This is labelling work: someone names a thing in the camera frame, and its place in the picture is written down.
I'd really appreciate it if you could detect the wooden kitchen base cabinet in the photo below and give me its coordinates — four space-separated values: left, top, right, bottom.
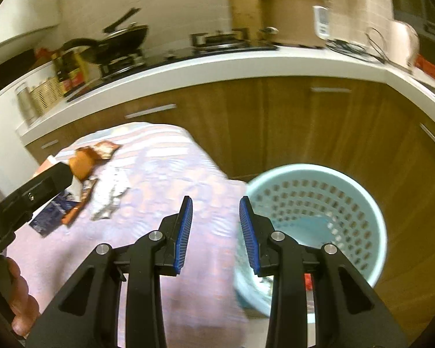
23 76 435 334

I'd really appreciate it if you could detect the yellow slotted utensil basket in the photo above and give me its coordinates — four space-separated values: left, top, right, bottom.
29 76 64 117

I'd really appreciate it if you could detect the black burner trivet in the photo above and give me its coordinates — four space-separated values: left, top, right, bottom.
101 54 146 79
191 31 245 48

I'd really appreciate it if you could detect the floral pink table cloth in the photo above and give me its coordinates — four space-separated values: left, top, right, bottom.
5 122 272 348

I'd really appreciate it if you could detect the dark blue packet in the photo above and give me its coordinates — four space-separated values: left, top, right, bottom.
29 192 77 238

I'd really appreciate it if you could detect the wooden cutting board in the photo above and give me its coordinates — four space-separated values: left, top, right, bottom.
225 0 287 40

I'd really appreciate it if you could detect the orange snack wrapper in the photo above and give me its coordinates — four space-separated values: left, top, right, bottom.
61 177 97 227

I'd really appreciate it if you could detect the person's left hand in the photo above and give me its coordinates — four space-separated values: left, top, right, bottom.
7 257 41 338

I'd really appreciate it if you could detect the brown rice cooker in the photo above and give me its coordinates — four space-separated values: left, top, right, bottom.
254 0 330 48

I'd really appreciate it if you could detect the black glass gas hob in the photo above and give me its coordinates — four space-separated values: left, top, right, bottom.
65 41 280 103

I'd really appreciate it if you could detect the black long-handled pan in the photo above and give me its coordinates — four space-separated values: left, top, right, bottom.
102 7 148 39

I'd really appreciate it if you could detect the light blue plastic waste basket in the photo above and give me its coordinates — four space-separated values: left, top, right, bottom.
235 163 388 318

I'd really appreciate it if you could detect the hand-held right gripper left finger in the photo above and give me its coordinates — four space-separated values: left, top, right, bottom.
25 196 193 348

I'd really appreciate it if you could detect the steel canister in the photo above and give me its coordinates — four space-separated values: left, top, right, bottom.
15 81 39 127

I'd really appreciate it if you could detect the orange-brown snack wrapper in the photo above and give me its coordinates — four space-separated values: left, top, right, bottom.
69 148 98 182

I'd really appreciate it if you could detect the red tray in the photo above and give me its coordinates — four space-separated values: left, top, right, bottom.
415 56 435 82

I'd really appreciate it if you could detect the cream electric kettle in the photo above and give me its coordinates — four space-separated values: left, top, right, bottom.
386 20 420 73

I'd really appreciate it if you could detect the brown printed wrapper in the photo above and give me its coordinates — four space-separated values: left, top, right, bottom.
89 141 121 160

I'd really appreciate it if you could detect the red label sauce bottle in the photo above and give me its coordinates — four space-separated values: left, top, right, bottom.
70 51 88 88

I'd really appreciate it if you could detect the dark soy sauce bottle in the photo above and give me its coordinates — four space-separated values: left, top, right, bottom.
52 52 73 97

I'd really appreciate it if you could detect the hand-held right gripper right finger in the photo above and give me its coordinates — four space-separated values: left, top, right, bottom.
239 196 408 348

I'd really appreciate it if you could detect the white wall cabinet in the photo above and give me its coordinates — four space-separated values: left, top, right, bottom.
0 7 63 59

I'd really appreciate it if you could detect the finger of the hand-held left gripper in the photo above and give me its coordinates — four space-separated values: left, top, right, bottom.
0 161 74 230

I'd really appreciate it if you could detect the black wok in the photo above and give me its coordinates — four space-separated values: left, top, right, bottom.
61 23 149 64

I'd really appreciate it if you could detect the silver foil wrapper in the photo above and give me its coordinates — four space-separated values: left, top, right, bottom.
90 167 131 222

